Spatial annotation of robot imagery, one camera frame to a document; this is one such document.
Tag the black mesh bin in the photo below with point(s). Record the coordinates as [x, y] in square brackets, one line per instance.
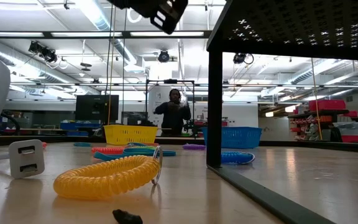
[141, 7]

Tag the orange coil wristband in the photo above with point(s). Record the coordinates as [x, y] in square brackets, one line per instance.
[107, 150]
[44, 145]

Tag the black perforated metal riser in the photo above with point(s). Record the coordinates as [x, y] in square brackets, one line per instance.
[291, 31]

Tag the yellow coil wristband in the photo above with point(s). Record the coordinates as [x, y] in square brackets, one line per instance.
[104, 183]

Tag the round black ceiling device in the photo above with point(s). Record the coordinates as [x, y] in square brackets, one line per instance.
[163, 56]

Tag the storage shelf rack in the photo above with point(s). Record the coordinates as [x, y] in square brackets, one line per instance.
[322, 123]

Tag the blue plastic basket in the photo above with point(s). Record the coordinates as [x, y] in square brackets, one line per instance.
[238, 138]

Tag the purple coil wristband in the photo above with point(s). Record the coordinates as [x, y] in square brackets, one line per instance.
[193, 147]

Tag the blue bins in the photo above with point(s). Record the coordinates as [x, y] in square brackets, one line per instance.
[79, 126]

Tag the person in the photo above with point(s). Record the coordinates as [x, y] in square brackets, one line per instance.
[172, 115]

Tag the black table frame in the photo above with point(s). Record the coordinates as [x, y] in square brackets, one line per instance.
[306, 144]

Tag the blue coil wristband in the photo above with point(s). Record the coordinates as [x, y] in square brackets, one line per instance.
[236, 157]

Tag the yellow plastic basket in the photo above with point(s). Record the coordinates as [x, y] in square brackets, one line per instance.
[130, 135]

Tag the small black monitor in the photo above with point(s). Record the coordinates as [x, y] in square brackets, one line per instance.
[134, 118]

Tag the black computer monitor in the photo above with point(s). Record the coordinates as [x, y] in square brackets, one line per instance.
[96, 109]

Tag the small dark scrap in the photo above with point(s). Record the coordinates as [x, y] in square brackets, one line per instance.
[126, 217]

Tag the black ceiling spotlights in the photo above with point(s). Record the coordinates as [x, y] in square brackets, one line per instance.
[47, 54]

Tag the black stand frame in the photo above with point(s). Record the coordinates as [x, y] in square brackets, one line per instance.
[170, 81]

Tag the red storage bin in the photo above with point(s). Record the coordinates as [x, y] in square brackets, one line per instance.
[354, 138]
[326, 105]

